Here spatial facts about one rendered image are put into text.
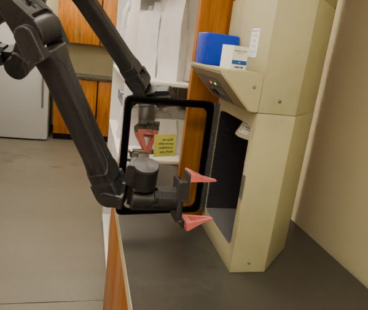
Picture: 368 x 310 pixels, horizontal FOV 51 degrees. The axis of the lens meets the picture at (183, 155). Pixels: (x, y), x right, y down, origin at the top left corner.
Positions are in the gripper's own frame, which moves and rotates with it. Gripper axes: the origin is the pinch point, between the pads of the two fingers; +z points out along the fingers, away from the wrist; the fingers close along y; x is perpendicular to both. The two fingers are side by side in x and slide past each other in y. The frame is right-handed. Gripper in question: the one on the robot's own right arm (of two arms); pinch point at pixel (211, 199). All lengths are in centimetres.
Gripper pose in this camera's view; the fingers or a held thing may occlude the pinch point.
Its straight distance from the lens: 96.0
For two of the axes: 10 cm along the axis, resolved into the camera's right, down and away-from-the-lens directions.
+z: 9.7, 0.5, 2.4
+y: 0.9, -9.8, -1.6
